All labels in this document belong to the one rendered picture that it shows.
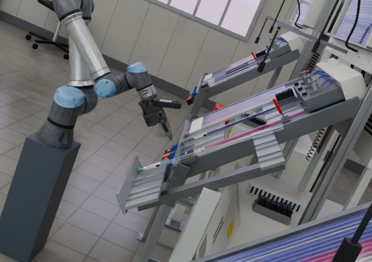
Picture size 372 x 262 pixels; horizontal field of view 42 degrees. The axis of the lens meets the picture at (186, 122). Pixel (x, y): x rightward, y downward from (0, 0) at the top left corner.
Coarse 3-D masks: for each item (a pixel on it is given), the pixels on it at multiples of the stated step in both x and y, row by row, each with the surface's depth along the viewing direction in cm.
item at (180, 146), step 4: (184, 128) 232; (184, 132) 225; (184, 136) 221; (180, 140) 212; (184, 140) 218; (180, 144) 207; (180, 148) 203; (176, 152) 195; (180, 152) 200; (176, 156) 190; (172, 164) 184; (176, 164) 185
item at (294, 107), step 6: (294, 102) 202; (264, 108) 215; (282, 108) 202; (288, 108) 198; (294, 108) 194; (300, 108) 191; (264, 114) 205; (270, 114) 201; (276, 114) 196; (288, 114) 190; (306, 114) 180; (270, 120) 192; (270, 126) 184
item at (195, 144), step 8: (208, 128) 222; (216, 128) 216; (192, 136) 220; (208, 136) 208; (216, 136) 202; (224, 136) 199; (184, 144) 211; (192, 144) 207; (200, 144) 201; (208, 144) 196
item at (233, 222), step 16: (224, 192) 251; (240, 192) 214; (288, 192) 239; (304, 192) 249; (224, 208) 231; (240, 208) 197; (304, 208) 227; (336, 208) 245; (208, 224) 261; (224, 224) 214; (240, 224) 185; (256, 224) 189; (272, 224) 195; (208, 240) 240; (224, 240) 200; (240, 240) 187
